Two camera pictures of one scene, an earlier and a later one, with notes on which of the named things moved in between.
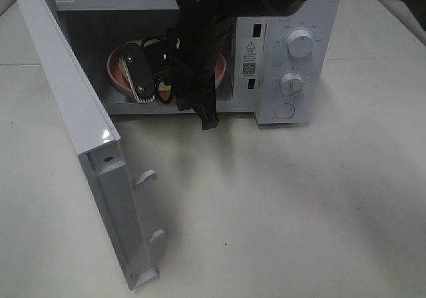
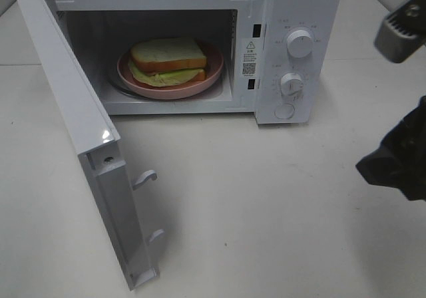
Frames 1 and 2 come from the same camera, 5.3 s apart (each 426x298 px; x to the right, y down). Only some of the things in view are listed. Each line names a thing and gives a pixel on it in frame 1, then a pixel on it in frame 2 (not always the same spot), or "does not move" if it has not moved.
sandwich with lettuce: (165, 87) to (167, 62)
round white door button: (284, 111) does not move
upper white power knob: (300, 43) does not move
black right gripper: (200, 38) to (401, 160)
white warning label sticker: (249, 58) does not move
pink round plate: (117, 74) to (169, 68)
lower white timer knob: (291, 84) does not move
